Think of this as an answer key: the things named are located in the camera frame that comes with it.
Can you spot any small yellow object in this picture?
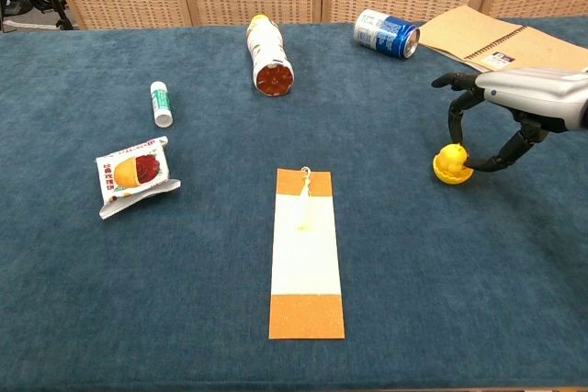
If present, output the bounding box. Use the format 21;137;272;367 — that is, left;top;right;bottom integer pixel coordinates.
438;142;470;177

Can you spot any orange white bookmark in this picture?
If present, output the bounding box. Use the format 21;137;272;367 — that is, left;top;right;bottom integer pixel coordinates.
267;166;346;341

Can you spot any white snack packet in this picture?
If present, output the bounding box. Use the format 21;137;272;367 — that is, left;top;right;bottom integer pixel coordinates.
95;135;182;221

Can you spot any white green glue stick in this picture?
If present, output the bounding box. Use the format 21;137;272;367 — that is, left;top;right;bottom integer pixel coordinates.
150;81;175;129

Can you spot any white bottle with yellow cap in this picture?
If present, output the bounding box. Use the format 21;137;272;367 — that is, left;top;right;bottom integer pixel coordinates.
246;14;295;98

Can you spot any yellow round disc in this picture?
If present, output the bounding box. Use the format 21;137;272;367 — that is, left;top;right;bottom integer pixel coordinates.
432;152;475;188

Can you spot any blue table carpet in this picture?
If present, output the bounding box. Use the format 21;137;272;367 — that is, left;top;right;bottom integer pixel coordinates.
0;17;588;392

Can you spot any blue white drink can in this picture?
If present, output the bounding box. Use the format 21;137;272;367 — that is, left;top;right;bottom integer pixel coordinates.
353;8;421;61

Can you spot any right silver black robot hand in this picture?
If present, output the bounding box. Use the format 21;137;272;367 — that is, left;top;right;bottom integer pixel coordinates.
431;66;588;174

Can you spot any brown spiral notebook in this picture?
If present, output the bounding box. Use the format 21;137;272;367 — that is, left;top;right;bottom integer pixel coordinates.
418;5;588;74

